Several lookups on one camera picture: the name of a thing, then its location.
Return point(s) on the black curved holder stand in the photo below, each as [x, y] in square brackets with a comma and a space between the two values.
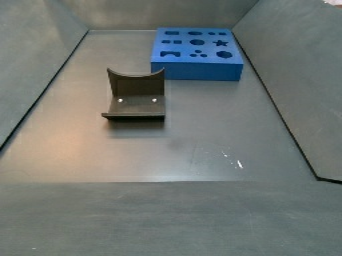
[137, 95]

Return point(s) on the blue foam shape-sorter block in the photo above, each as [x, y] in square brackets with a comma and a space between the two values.
[196, 54]

